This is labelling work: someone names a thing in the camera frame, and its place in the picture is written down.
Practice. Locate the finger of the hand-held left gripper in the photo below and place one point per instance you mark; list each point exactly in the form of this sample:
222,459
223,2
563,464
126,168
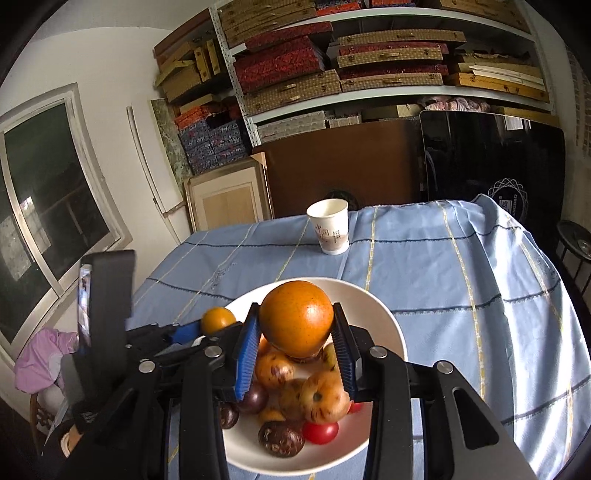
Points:
221,336
187,331

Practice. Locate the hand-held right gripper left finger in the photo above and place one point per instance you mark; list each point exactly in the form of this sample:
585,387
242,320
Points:
247,355

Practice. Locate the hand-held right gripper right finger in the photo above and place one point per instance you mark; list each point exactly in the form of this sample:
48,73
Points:
345,364

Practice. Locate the smooth orange citrus fruit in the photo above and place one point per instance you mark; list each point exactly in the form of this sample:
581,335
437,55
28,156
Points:
218,321
295,318

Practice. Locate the small tan pepino melon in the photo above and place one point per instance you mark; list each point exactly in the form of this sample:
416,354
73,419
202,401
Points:
274,369
328,357

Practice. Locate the large striped pepino melon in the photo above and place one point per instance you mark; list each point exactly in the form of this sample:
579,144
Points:
323,397

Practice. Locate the dark red plum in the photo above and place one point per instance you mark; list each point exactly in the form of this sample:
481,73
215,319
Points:
253,398

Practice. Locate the white oval plate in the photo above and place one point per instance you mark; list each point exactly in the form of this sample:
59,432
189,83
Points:
369,314

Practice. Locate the speckled orange-tan fruit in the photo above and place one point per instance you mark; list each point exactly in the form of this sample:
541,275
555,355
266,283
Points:
292,399

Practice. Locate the small round tan longan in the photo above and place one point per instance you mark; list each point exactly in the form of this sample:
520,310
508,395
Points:
270,416

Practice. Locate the person's left forearm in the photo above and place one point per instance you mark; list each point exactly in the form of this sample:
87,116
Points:
57,466

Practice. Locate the pink garment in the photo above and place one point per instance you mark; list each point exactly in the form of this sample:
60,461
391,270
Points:
41,355

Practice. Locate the white-framed dark window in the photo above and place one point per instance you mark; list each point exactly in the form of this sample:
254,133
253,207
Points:
46,194

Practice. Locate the blue checkered tablecloth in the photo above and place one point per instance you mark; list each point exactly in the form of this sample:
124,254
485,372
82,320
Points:
461,300

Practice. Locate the white paper cup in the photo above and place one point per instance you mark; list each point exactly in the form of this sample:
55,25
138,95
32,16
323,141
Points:
330,230

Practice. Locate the wooden chair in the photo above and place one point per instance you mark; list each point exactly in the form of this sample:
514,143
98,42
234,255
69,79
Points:
39,417

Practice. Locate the light wooden framed panel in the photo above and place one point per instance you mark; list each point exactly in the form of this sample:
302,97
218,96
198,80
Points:
226,198

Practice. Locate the white wooden strip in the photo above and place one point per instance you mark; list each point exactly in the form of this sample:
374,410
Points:
143,161

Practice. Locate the green marbled board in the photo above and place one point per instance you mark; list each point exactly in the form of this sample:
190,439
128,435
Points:
168,138

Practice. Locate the stack of blue patterned boxes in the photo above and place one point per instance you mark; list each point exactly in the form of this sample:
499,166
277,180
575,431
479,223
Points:
207,143

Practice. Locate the brown wooden board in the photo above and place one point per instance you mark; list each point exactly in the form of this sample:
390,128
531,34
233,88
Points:
323,166

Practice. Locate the stack of yellow wooden boxes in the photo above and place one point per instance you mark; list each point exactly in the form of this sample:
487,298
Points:
184,78

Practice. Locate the black glass panel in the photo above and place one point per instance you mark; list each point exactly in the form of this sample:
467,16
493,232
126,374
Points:
461,157

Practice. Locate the stack of tan woven boxes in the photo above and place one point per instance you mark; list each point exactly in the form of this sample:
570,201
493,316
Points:
291,94

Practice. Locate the black metal stand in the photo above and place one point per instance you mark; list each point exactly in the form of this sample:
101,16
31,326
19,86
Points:
577,240

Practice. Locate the stack of red patterned boxes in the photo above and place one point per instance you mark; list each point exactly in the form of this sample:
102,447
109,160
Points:
277,62

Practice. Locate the pink cloth bundle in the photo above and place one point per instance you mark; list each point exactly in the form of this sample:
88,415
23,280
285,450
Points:
452,104

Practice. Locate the stack of light wooden cases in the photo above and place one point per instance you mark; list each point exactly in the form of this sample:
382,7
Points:
498,81

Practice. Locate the shelf of patterned boxes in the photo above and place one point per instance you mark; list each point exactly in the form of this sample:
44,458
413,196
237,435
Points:
415,14

